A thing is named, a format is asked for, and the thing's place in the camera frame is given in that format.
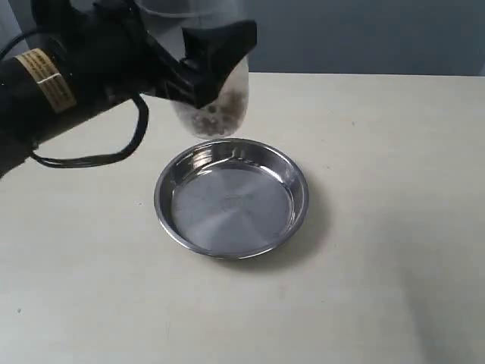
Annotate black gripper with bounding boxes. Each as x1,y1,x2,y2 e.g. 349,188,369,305
93,1,257,108

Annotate round stainless steel dish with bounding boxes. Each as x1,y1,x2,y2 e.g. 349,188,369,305
154,138,309,260

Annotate clear plastic shaker bottle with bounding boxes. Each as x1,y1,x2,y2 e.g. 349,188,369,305
137,1,249,139

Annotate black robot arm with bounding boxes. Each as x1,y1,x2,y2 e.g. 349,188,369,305
1,1,257,174

